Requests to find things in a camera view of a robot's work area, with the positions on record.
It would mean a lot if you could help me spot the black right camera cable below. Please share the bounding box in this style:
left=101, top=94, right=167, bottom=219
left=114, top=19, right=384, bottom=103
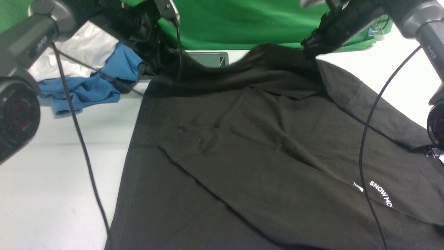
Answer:
left=359, top=45, right=422, bottom=250

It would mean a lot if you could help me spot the metal table cable hatch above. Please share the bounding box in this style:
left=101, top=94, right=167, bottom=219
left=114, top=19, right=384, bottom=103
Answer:
left=187, top=52, right=229, bottom=68

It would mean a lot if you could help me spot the green backdrop cloth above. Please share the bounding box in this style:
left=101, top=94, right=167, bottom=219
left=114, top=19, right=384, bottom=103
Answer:
left=0, top=0, right=393, bottom=52

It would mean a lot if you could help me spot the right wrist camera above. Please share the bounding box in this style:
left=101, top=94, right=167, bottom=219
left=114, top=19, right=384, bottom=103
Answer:
left=300, top=0, right=347, bottom=9

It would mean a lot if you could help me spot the crumpled dark teal shirt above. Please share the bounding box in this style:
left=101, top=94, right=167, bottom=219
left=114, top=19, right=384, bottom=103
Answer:
left=112, top=62, right=154, bottom=94

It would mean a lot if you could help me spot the crumpled white shirt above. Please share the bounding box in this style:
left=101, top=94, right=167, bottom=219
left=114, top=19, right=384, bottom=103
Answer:
left=28, top=21, right=118, bottom=81

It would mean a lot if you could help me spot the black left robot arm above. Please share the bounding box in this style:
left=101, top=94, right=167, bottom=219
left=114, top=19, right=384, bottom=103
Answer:
left=0, top=0, right=180, bottom=163

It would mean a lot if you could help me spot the blue binder clip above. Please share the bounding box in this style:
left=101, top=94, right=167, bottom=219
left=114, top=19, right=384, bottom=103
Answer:
left=367, top=25, right=391, bottom=41

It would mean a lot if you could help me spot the crumpled blue shirt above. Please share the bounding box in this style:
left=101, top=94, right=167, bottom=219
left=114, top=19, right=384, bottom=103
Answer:
left=38, top=44, right=142, bottom=117

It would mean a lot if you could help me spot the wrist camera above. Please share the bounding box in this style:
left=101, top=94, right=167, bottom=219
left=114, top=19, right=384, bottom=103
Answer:
left=154, top=0, right=180, bottom=26
left=300, top=0, right=347, bottom=9

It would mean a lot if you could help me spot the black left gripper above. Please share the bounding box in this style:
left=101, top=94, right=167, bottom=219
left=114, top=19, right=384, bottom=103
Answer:
left=114, top=7, right=173, bottom=70

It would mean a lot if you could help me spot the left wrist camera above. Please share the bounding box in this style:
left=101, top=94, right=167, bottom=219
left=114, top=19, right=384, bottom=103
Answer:
left=154, top=0, right=180, bottom=26

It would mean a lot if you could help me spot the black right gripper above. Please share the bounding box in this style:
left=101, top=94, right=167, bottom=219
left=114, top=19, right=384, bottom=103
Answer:
left=301, top=0, right=384, bottom=59

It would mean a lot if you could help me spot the dark gray long-sleeved shirt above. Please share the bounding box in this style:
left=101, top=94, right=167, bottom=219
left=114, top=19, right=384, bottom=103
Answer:
left=104, top=43, right=444, bottom=250

